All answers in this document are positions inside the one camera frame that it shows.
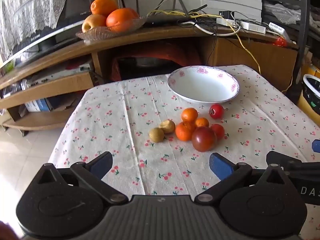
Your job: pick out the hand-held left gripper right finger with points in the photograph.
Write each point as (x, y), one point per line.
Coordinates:
(220, 165)

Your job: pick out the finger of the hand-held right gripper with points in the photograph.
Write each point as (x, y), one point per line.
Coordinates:
(280, 158)
(316, 146)

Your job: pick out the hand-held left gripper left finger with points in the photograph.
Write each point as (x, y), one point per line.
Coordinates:
(102, 164)

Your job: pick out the dark red tomato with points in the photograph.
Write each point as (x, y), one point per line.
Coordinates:
(203, 139)

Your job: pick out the small red tomato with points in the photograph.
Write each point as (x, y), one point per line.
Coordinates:
(220, 131)

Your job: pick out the small tangerine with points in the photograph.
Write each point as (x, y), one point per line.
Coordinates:
(203, 122)

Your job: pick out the large tangerine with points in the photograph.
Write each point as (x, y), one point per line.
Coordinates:
(183, 131)

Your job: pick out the red tomato with calyx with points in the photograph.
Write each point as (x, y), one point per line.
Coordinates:
(216, 111)

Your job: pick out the medium tangerine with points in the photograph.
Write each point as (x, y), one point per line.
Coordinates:
(189, 114)

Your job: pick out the round brown longan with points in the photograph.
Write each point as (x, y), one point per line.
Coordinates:
(156, 135)

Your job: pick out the dented brown longan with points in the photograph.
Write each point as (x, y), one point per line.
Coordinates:
(167, 127)

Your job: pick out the white floral bowl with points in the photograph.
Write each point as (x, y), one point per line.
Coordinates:
(202, 85)

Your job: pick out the cherry print tablecloth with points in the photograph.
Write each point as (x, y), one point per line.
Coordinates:
(125, 130)

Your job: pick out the yellow bin with black bag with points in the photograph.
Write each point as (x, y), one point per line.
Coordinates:
(312, 92)

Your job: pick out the yellow box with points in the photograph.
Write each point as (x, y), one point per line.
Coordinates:
(312, 70)

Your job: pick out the blue box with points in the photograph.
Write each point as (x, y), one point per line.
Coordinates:
(38, 105)

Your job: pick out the white set-top box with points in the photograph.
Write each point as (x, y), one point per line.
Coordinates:
(60, 76)

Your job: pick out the wooden television stand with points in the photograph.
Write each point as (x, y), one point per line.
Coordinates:
(270, 60)

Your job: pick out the dark metal pot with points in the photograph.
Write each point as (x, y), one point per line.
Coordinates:
(145, 63)

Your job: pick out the red ornament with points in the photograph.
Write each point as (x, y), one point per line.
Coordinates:
(280, 42)

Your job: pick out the black metal rack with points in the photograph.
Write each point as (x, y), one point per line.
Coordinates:
(303, 30)

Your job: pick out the white labelled device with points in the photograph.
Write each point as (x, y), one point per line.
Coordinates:
(278, 29)

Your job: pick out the red mesh bag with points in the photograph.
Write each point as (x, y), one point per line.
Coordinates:
(162, 51)

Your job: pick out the glass fruit dish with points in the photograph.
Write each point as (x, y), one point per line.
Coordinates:
(100, 33)

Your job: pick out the white power strip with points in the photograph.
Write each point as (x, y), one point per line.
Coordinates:
(250, 26)

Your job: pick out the yellow red apple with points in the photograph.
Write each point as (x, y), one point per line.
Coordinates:
(93, 22)

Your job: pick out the large orange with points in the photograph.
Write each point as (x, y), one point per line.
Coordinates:
(135, 13)
(103, 6)
(120, 20)

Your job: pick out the black power adapter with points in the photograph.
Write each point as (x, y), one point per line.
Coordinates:
(225, 14)

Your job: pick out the black router with antennas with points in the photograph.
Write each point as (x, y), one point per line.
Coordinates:
(162, 20)

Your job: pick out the black television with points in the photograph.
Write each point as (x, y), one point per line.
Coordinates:
(77, 2)

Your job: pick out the white lace cloth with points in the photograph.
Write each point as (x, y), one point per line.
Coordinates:
(25, 10)

